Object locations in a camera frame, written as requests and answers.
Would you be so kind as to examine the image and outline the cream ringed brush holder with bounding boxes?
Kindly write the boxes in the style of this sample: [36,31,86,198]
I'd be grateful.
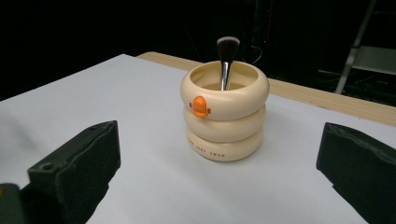
[179,60,271,162]

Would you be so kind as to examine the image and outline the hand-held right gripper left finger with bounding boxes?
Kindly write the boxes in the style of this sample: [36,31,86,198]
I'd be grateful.
[27,119,122,224]

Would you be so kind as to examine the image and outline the black makeup brush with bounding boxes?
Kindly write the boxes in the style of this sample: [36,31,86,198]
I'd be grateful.
[216,35,241,92]

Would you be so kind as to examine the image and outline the white metal stand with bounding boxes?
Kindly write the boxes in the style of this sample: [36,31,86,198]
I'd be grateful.
[334,0,396,95]

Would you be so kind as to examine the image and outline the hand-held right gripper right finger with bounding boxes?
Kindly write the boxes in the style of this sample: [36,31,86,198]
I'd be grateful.
[316,121,396,224]

